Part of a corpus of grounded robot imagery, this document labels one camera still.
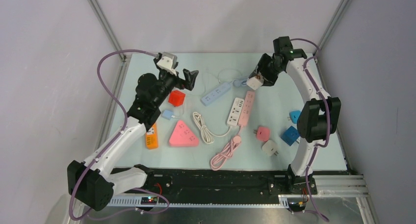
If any white plug adapter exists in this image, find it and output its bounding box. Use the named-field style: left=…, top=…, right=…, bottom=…
left=261, top=140, right=279, bottom=156

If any pink coiled cable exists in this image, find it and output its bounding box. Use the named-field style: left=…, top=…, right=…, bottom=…
left=209, top=125, right=245, bottom=172

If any pink triangular power strip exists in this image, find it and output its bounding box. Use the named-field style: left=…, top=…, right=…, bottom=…
left=169, top=120, right=199, bottom=147

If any small light blue charger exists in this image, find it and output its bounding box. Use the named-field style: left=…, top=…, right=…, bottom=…
left=161, top=110, right=180, bottom=120

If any light blue power strip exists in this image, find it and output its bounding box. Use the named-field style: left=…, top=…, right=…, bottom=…
left=201, top=82, right=231, bottom=106

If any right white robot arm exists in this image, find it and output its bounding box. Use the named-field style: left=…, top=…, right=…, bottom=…
left=247, top=36, right=341, bottom=194

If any orange power strip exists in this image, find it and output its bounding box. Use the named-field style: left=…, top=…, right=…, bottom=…
left=145, top=123, right=158, bottom=149

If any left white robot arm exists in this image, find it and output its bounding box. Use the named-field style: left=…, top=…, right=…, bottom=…
left=67, top=69, right=199, bottom=211

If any pink plug adapter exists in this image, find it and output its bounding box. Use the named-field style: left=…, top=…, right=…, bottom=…
left=253, top=126, right=270, bottom=142

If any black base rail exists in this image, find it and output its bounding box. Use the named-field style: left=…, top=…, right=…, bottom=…
left=123, top=168, right=318, bottom=205

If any light blue plug adapter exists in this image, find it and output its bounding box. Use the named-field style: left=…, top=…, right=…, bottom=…
left=287, top=110, right=301, bottom=124

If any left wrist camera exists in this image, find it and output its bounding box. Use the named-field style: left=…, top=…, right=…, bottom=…
left=156, top=52, right=178, bottom=76

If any dark blue cube socket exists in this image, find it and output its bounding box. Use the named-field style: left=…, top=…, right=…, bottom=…
left=281, top=126, right=300, bottom=146

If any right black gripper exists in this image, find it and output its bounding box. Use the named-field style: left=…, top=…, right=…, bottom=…
left=249, top=53, right=283, bottom=87

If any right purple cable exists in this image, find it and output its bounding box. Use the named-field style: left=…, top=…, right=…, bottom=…
left=289, top=38, right=332, bottom=223

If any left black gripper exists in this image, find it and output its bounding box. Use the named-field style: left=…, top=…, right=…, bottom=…
left=153, top=62, right=198, bottom=107

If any white power strip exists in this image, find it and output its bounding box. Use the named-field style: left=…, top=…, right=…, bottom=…
left=226, top=98, right=244, bottom=126

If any white coiled cable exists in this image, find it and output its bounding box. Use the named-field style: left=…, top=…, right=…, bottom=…
left=192, top=111, right=232, bottom=145

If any red cube socket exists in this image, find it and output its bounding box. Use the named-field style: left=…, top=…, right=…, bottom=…
left=168, top=90, right=186, bottom=107

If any light blue table mat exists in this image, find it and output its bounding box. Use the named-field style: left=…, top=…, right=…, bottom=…
left=116, top=53, right=304, bottom=170

